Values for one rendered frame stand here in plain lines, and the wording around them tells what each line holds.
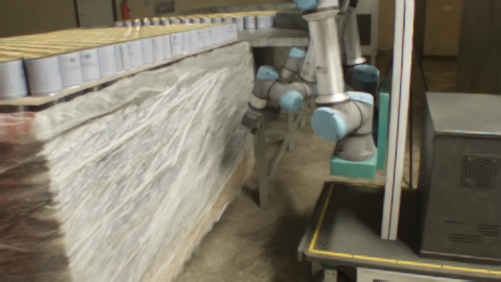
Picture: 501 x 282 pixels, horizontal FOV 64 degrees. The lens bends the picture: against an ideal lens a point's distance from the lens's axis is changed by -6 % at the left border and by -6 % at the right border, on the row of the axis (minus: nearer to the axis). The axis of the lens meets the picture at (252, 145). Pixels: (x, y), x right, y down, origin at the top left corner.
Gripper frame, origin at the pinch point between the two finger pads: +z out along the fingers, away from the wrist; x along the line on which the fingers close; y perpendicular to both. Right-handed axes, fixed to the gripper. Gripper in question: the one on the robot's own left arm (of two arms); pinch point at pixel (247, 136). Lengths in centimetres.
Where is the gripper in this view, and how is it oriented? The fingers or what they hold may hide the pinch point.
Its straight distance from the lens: 170.1
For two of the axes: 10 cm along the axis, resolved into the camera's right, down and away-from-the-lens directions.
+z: -2.6, 7.7, 5.8
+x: -4.2, 4.5, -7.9
